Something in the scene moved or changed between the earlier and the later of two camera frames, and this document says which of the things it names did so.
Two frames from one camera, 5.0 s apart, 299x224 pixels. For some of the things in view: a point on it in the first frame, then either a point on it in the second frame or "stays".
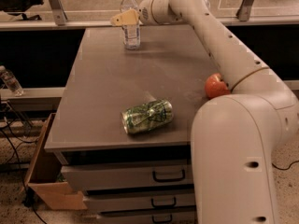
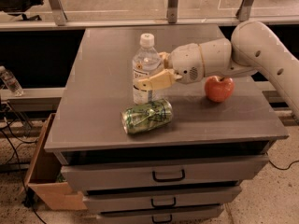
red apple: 216,86 stays
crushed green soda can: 147,117 stays
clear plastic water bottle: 132,34 to 147,61
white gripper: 144,13 to 186,63
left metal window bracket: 57,9 stays
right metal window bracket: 245,8 stays
